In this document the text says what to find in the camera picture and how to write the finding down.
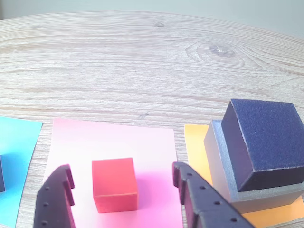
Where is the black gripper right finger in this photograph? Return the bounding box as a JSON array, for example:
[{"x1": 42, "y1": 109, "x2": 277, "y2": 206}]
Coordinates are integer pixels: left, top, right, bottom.
[{"x1": 172, "y1": 161, "x2": 256, "y2": 228}]

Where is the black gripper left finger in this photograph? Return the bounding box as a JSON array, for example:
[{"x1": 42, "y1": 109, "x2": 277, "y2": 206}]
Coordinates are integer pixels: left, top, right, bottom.
[{"x1": 33, "y1": 164, "x2": 76, "y2": 228}]

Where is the small red cube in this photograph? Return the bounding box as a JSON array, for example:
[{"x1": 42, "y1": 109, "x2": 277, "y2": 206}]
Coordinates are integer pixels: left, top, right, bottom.
[{"x1": 92, "y1": 157, "x2": 138, "y2": 214}]

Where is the pink paper sheet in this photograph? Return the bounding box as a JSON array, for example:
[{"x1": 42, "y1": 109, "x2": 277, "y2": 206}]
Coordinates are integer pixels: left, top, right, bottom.
[{"x1": 44, "y1": 118, "x2": 184, "y2": 228}]

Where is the small black cube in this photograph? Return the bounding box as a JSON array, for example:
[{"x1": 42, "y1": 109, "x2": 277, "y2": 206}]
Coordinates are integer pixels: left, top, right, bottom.
[{"x1": 0, "y1": 154, "x2": 6, "y2": 193}]

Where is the medium black cube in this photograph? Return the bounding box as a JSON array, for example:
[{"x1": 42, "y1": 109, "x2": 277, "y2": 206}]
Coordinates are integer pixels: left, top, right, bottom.
[{"x1": 221, "y1": 98, "x2": 304, "y2": 192}]

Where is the large grey cube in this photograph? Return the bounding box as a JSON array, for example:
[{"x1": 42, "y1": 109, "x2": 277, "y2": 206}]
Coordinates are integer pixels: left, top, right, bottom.
[{"x1": 203, "y1": 120, "x2": 303, "y2": 214}]

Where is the orange paper sheet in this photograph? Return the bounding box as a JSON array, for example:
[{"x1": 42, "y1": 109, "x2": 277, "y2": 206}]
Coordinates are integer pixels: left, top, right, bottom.
[{"x1": 184, "y1": 124, "x2": 304, "y2": 228}]

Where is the blue paper sheet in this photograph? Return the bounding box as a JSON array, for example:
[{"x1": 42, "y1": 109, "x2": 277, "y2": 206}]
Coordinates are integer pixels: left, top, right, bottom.
[{"x1": 0, "y1": 115, "x2": 43, "y2": 228}]

